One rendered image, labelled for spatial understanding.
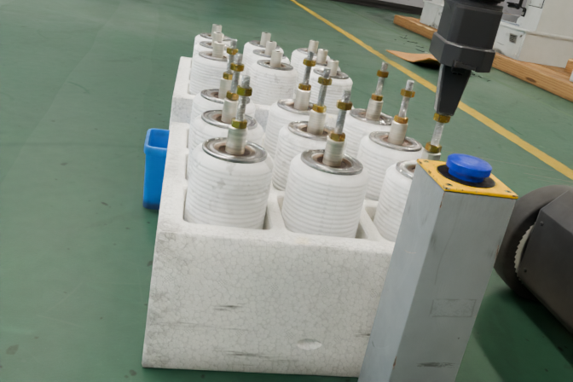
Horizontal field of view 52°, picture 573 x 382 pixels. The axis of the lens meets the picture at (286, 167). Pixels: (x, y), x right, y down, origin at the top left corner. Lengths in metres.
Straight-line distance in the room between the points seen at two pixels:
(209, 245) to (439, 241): 0.25
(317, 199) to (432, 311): 0.19
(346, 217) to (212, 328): 0.20
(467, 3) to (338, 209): 0.26
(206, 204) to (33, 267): 0.33
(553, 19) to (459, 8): 3.41
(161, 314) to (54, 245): 0.32
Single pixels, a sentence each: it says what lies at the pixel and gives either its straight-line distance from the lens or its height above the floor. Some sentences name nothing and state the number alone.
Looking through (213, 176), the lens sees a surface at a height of 0.23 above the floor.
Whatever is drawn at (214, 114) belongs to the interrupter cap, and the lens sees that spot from 0.81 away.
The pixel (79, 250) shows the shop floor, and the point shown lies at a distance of 0.96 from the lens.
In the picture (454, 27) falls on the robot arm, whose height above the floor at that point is 0.43.
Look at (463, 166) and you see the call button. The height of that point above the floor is 0.33.
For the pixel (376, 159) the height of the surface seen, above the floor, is 0.23.
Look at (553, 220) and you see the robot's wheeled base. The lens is 0.97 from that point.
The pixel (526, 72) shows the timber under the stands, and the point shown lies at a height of 0.05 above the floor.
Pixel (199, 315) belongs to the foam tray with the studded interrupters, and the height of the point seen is 0.08.
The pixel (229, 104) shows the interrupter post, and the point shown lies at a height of 0.28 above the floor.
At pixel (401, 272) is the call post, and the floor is 0.21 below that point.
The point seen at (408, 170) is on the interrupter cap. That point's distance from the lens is 0.73.
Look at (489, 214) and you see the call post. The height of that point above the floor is 0.29.
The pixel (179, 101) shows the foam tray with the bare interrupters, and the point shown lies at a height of 0.17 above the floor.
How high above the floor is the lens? 0.48
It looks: 20 degrees down
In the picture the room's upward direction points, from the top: 11 degrees clockwise
